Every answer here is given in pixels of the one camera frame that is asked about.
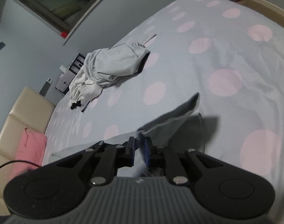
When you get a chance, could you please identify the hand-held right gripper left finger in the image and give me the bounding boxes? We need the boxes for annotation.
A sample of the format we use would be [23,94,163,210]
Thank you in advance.
[43,136,135,186]

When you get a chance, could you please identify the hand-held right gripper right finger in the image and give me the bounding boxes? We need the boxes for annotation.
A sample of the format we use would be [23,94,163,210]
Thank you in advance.
[144,137,245,186]

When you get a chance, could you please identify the grey-blue pants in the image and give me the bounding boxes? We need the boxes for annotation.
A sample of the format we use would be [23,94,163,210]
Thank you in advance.
[51,92,219,178]

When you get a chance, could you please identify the white crumpled garment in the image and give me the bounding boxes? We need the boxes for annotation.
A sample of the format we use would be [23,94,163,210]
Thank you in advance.
[69,73,105,103]

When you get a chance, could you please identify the light grey garment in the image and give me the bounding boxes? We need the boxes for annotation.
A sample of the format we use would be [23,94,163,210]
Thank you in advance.
[82,35,156,88]

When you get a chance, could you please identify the black and white nightstand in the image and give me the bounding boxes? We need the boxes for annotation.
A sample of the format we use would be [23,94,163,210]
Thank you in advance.
[55,53,86,91]

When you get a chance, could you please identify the pink pillow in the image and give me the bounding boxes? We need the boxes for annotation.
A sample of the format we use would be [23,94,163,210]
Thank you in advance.
[9,127,48,182]

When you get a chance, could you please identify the beige padded headboard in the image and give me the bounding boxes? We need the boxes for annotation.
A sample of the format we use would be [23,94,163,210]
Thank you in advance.
[0,86,56,215]

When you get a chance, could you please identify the bed with polka dot sheet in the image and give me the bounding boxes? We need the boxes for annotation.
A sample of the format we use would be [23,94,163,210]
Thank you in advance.
[40,0,284,215]

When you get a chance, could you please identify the grey wall switch panel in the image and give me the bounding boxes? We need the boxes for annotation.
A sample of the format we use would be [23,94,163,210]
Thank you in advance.
[39,83,51,96]

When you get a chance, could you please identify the black cable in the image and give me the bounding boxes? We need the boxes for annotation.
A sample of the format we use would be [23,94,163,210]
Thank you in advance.
[0,160,41,174]

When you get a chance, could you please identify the window with grey frame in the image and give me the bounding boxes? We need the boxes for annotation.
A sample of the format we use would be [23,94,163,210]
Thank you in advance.
[9,0,124,46]

